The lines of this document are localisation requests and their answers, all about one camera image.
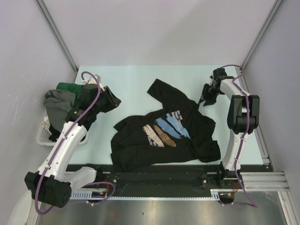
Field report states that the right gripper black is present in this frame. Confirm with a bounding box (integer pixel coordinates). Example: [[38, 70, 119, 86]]
[[198, 83, 222, 106]]

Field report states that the black printed t shirt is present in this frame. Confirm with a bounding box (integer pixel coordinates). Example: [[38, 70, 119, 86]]
[[111, 79, 221, 172]]

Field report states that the white plastic laundry basket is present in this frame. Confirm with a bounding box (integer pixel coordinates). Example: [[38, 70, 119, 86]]
[[36, 116, 90, 147]]

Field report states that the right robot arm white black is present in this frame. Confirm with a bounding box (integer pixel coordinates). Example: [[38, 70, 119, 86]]
[[198, 66, 260, 188]]

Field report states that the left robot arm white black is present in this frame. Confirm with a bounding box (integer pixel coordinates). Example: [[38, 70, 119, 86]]
[[24, 84, 121, 208]]

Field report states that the green t shirt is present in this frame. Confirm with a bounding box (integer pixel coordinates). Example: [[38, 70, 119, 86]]
[[56, 82, 83, 102]]

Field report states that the grey t shirt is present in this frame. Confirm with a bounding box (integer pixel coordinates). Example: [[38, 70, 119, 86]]
[[43, 90, 76, 132]]

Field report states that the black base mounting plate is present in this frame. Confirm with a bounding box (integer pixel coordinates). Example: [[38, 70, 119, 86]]
[[65, 164, 275, 203]]

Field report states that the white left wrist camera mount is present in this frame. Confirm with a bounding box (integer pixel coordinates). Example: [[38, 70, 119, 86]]
[[82, 75, 103, 89]]

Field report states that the right aluminium frame rail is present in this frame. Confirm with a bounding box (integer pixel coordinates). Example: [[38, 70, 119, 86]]
[[235, 65, 272, 168]]

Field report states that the grey cable duct strip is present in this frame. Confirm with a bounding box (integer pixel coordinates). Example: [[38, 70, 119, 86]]
[[70, 189, 220, 202]]

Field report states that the left aluminium corner post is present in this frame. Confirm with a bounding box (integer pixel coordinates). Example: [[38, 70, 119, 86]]
[[34, 0, 78, 73]]

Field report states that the aluminium corner post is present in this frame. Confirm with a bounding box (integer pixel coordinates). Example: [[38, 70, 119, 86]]
[[241, 0, 285, 70], [34, 0, 78, 73]]

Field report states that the right aluminium corner post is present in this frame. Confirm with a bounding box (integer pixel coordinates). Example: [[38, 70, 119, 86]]
[[241, 0, 285, 70]]

